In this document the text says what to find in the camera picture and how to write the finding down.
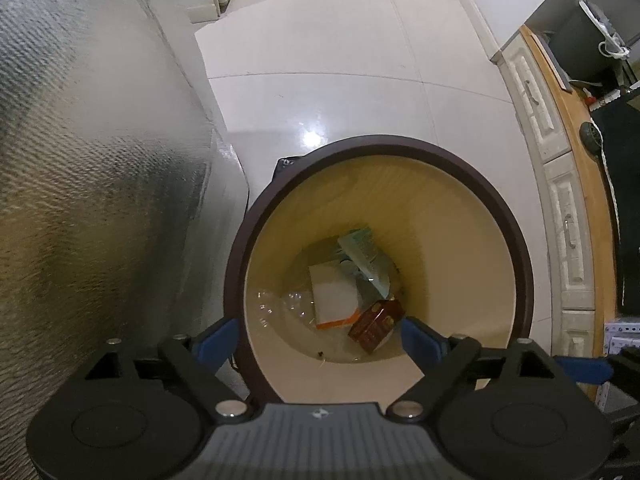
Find grey printed table mat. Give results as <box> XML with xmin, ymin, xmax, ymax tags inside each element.
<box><xmin>0</xmin><ymin>0</ymin><xmax>251</xmax><ymax>411</ymax></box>

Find white low drawer cabinet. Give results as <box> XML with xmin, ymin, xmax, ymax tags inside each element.
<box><xmin>492</xmin><ymin>35</ymin><xmax>598</xmax><ymax>356</ymax></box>

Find orange white packet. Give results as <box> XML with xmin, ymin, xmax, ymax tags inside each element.
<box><xmin>308</xmin><ymin>262</ymin><xmax>362</xmax><ymax>331</ymax></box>

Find dark cloth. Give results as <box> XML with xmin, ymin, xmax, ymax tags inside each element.
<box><xmin>592</xmin><ymin>87</ymin><xmax>640</xmax><ymax>316</ymax></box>

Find clear plastic bag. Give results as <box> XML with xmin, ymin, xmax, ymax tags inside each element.
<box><xmin>252</xmin><ymin>287</ymin><xmax>321</xmax><ymax>331</ymax></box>

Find brown rimmed yellow trash bin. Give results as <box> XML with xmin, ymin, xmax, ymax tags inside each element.
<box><xmin>223</xmin><ymin>134</ymin><xmax>535</xmax><ymax>406</ymax></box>

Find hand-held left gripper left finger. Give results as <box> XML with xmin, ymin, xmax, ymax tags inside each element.
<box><xmin>60</xmin><ymin>316</ymin><xmax>256</xmax><ymax>423</ymax></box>

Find dark red carton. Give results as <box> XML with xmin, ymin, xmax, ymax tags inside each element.
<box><xmin>347</xmin><ymin>299</ymin><xmax>406</xmax><ymax>356</ymax></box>

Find white perforated rack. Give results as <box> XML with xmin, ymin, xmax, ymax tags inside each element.
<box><xmin>595</xmin><ymin>320</ymin><xmax>640</xmax><ymax>411</ymax></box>

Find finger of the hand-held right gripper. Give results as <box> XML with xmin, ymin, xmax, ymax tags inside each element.
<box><xmin>555</xmin><ymin>355</ymin><xmax>615</xmax><ymax>386</ymax></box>

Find black box under bin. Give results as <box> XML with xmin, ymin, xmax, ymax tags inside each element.
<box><xmin>272</xmin><ymin>155</ymin><xmax>306</xmax><ymax>181</ymax></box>

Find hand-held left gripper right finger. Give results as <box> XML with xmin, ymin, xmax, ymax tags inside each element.
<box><xmin>387</xmin><ymin>315</ymin><xmax>576</xmax><ymax>423</ymax></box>

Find grey trash can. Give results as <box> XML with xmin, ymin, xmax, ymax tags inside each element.
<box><xmin>552</xmin><ymin>0</ymin><xmax>631</xmax><ymax>83</ymax></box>

